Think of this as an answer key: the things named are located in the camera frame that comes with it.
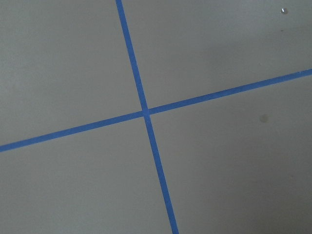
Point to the long blue tape strip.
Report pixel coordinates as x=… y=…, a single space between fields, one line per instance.
x=147 y=118

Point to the crossing blue tape strip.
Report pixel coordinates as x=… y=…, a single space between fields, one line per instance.
x=155 y=110

